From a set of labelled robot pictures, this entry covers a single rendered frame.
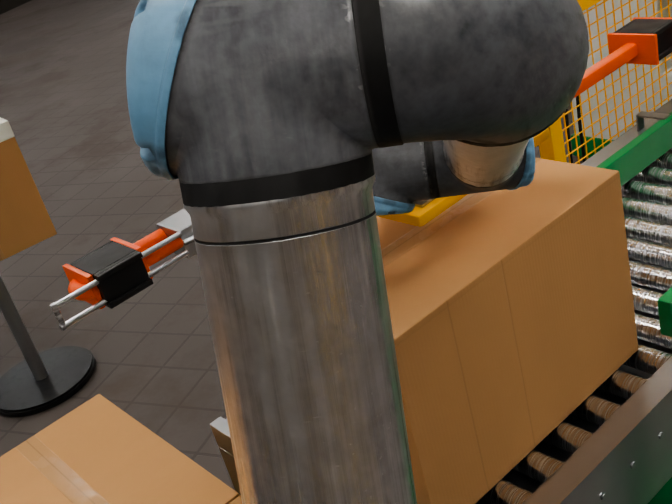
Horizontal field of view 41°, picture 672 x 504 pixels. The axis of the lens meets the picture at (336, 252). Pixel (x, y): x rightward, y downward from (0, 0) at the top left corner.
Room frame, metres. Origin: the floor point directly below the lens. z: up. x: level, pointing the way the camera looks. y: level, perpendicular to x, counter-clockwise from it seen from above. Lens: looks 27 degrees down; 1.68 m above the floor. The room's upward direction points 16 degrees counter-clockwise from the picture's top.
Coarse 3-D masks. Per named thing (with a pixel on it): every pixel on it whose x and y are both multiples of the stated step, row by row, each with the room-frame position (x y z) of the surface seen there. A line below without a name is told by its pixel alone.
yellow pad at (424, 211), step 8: (536, 136) 1.40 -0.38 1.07; (544, 136) 1.41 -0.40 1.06; (536, 144) 1.40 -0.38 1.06; (424, 200) 1.27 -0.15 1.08; (432, 200) 1.27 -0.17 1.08; (440, 200) 1.26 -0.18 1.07; (448, 200) 1.27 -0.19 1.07; (456, 200) 1.28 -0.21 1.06; (416, 208) 1.26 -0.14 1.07; (424, 208) 1.25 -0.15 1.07; (432, 208) 1.25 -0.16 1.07; (440, 208) 1.25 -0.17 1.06; (384, 216) 1.29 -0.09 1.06; (392, 216) 1.28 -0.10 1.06; (400, 216) 1.26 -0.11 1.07; (408, 216) 1.25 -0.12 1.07; (416, 216) 1.23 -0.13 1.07; (424, 216) 1.23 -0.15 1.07; (432, 216) 1.24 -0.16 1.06; (416, 224) 1.23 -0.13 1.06; (424, 224) 1.23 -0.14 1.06
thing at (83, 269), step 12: (120, 240) 1.13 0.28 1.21; (96, 252) 1.12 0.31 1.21; (108, 252) 1.10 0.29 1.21; (120, 252) 1.09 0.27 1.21; (72, 264) 1.10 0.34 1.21; (84, 264) 1.09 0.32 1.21; (96, 264) 1.08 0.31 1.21; (108, 264) 1.07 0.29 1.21; (144, 264) 1.09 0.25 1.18; (72, 276) 1.09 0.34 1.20; (84, 276) 1.05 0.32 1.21; (96, 288) 1.05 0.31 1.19; (96, 300) 1.05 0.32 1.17
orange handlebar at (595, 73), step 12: (624, 48) 1.37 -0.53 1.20; (636, 48) 1.37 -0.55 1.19; (600, 60) 1.34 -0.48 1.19; (612, 60) 1.33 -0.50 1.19; (624, 60) 1.35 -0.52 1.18; (588, 72) 1.31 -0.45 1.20; (600, 72) 1.31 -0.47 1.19; (588, 84) 1.29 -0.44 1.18; (576, 96) 1.27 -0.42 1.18; (144, 240) 1.15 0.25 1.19; (156, 240) 1.15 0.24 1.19; (180, 240) 1.13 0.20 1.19; (156, 252) 1.11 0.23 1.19; (168, 252) 1.11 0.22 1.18; (72, 288) 1.06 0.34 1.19; (84, 300) 1.05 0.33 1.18
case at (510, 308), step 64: (512, 192) 1.47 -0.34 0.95; (576, 192) 1.41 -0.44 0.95; (384, 256) 1.37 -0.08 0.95; (448, 256) 1.31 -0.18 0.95; (512, 256) 1.27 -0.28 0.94; (576, 256) 1.36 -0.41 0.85; (448, 320) 1.17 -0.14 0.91; (512, 320) 1.25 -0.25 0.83; (576, 320) 1.34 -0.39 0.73; (448, 384) 1.16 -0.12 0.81; (512, 384) 1.24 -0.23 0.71; (576, 384) 1.33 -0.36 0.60; (448, 448) 1.14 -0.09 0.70; (512, 448) 1.22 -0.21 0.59
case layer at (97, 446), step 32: (64, 416) 1.79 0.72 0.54; (96, 416) 1.75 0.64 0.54; (128, 416) 1.72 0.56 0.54; (32, 448) 1.70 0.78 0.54; (64, 448) 1.66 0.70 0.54; (96, 448) 1.63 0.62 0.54; (128, 448) 1.60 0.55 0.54; (160, 448) 1.57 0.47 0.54; (0, 480) 1.61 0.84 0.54; (32, 480) 1.58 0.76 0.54; (64, 480) 1.55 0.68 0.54; (96, 480) 1.52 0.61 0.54; (128, 480) 1.49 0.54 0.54; (160, 480) 1.46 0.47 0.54; (192, 480) 1.43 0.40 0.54
